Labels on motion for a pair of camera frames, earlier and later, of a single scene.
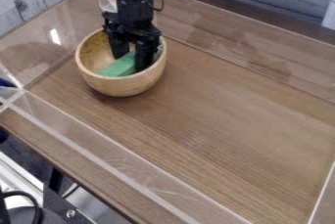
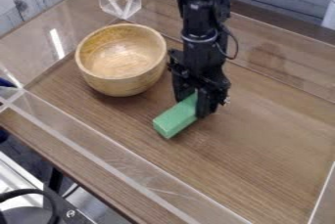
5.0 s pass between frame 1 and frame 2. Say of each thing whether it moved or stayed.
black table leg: stayed
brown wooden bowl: stayed
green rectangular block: moved
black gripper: moved
